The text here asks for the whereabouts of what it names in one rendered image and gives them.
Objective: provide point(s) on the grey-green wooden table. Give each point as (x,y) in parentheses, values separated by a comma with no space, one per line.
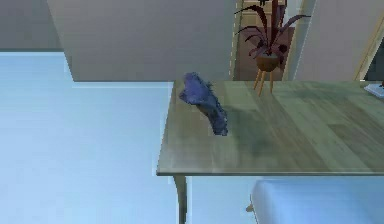
(283,133)

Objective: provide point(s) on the blue backpack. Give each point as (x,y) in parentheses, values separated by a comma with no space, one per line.
(203,100)

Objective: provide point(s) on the dark red house plant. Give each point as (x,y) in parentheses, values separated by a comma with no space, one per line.
(268,43)

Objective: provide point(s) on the pale blue chair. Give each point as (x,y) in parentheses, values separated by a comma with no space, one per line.
(316,203)

